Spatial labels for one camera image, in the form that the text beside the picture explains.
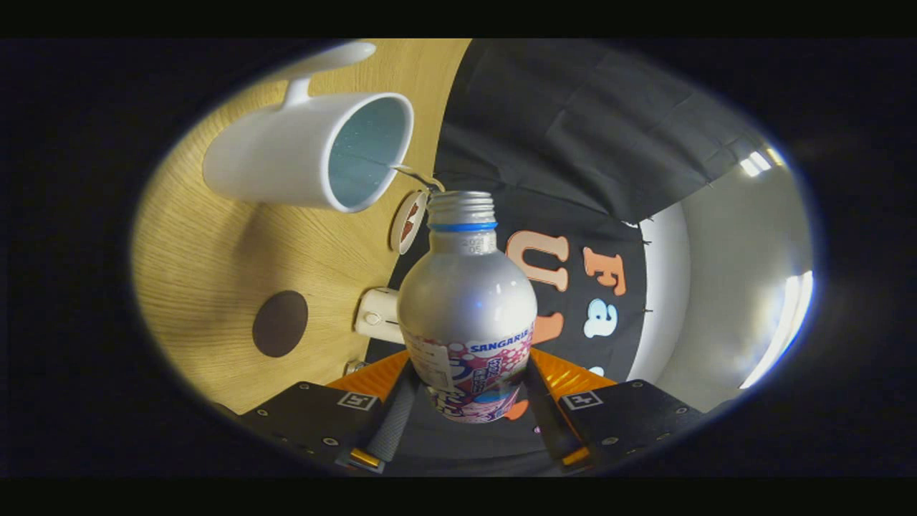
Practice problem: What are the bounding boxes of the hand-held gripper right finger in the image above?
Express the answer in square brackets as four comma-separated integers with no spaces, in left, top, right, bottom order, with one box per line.
[522,348,706,474]

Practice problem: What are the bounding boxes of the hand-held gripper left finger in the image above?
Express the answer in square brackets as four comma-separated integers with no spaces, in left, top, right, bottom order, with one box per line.
[236,350,422,475]

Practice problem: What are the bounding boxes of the silver juice bottle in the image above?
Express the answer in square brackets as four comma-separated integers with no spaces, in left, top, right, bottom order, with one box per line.
[396,191,538,424]

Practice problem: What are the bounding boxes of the brown round coaster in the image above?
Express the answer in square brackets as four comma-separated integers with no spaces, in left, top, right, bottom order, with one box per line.
[252,290,309,358]

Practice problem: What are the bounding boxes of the white cup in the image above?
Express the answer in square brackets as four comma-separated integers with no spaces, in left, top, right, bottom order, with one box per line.
[203,42,415,214]

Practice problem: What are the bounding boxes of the small white toaster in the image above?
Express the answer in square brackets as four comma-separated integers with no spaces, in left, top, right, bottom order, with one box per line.
[354,287,403,344]

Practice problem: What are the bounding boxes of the white dish with red snacks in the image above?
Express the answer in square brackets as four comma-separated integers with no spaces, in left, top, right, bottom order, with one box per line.
[389,189,431,255]

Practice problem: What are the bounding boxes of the wooden table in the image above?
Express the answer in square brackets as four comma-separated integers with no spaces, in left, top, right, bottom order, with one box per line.
[131,39,474,416]

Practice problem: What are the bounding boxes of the black backdrop cloth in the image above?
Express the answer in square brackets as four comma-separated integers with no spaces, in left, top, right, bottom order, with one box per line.
[365,39,789,475]

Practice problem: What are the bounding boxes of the ceiling strip light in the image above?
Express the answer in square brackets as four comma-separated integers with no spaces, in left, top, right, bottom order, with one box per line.
[739,147,786,178]

